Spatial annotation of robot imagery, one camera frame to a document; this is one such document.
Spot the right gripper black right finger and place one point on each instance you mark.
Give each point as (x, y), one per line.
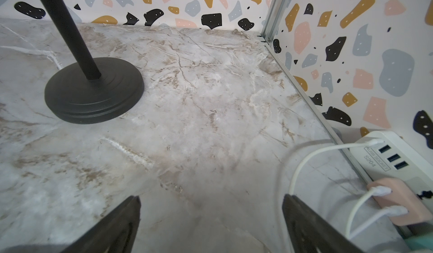
(309, 233)

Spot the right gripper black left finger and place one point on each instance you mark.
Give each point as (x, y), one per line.
(115, 233)

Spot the pink charger plug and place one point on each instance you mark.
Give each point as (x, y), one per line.
(402, 195)

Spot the white power strip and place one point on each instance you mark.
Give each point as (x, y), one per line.
(393, 157)

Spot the teal charger plug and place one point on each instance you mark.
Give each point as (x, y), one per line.
(420, 244)

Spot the black microphone on stand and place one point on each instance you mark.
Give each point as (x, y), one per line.
(92, 90)

